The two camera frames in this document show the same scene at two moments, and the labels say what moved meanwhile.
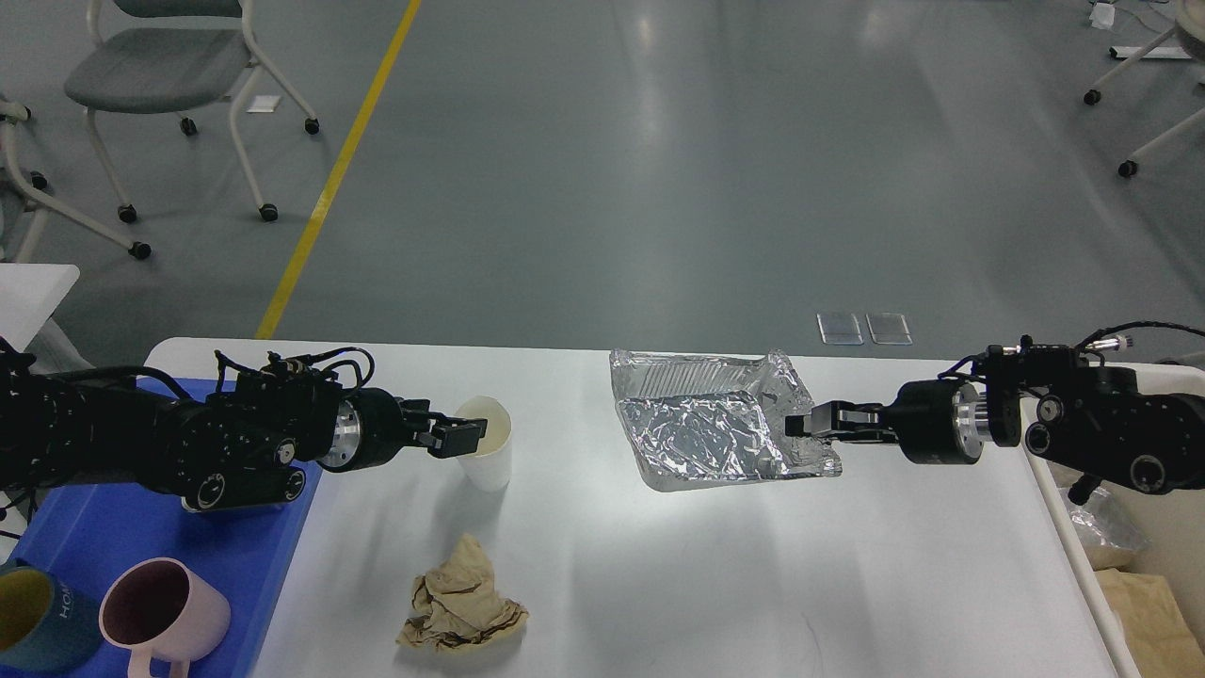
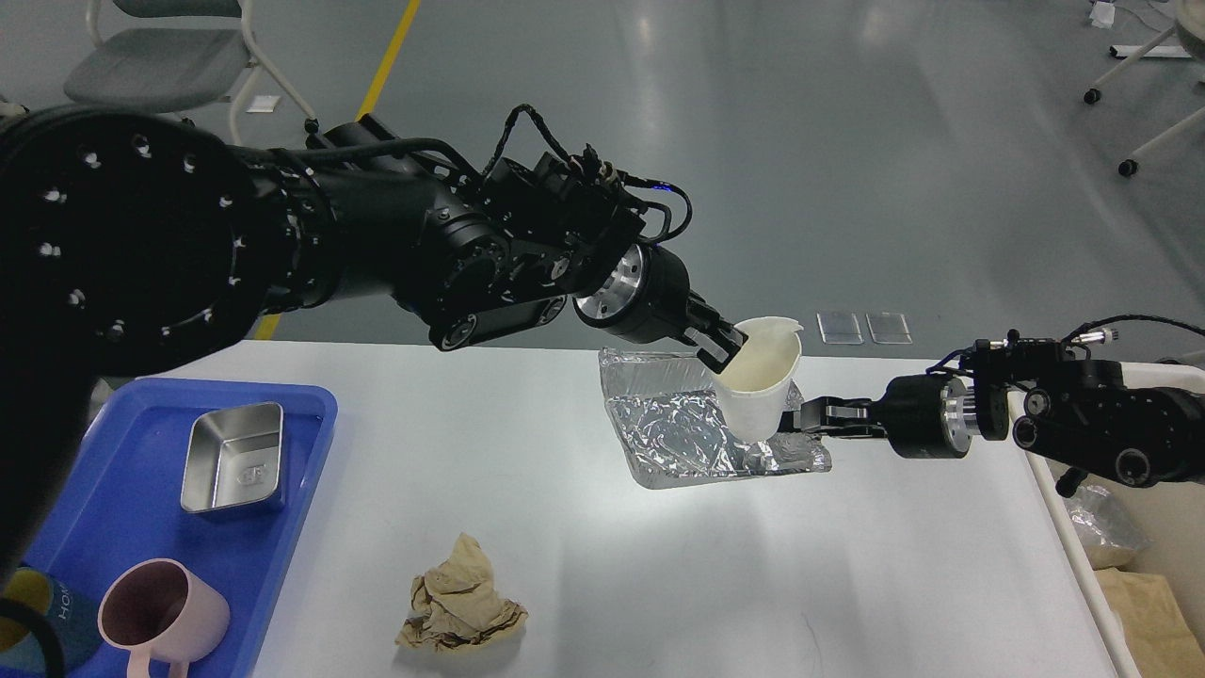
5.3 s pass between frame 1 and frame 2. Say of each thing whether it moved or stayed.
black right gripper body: stayed
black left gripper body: moved
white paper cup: moved
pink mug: stayed
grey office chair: stayed
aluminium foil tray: stayed
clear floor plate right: stayed
